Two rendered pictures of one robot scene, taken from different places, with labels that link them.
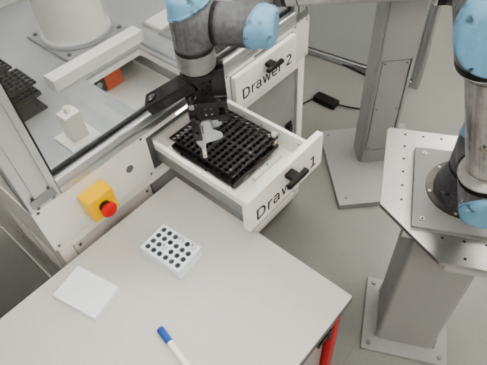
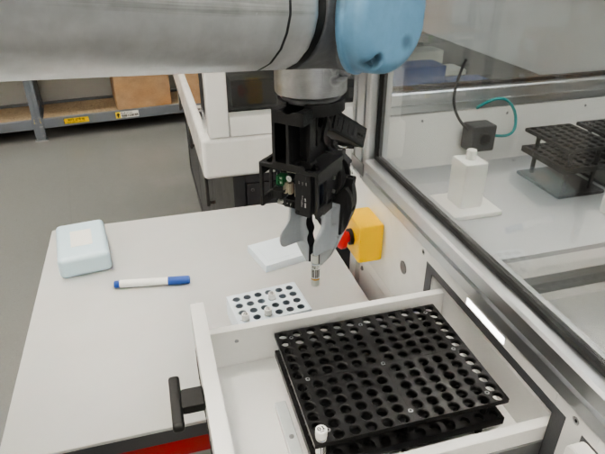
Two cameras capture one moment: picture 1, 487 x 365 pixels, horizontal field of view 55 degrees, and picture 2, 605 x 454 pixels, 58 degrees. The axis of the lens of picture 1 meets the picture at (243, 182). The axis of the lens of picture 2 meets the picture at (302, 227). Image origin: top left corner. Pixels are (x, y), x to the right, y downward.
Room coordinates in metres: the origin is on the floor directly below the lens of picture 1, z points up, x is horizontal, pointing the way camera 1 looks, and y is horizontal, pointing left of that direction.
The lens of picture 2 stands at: (1.03, -0.42, 1.35)
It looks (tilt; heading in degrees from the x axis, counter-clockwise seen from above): 29 degrees down; 119
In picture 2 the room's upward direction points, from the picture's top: straight up
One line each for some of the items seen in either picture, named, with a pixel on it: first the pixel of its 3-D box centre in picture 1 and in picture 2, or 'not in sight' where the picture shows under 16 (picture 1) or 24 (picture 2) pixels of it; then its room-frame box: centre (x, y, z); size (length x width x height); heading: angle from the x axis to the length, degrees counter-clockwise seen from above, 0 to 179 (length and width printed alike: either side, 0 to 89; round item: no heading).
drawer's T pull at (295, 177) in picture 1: (293, 176); (187, 401); (0.72, -0.12, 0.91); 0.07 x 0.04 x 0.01; 135
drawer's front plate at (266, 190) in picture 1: (284, 179); (214, 416); (0.74, -0.10, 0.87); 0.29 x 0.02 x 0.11; 135
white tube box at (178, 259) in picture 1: (172, 250); (268, 311); (0.62, 0.19, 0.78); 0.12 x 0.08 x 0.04; 50
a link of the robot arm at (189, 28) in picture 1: (191, 20); not in sight; (0.76, 0.07, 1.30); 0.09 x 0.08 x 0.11; 72
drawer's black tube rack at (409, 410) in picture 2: (224, 145); (381, 383); (0.88, 0.04, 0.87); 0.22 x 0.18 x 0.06; 45
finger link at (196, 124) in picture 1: (196, 122); not in sight; (0.74, 0.09, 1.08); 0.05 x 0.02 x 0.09; 0
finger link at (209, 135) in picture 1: (209, 135); (294, 231); (0.75, 0.06, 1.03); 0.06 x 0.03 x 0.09; 90
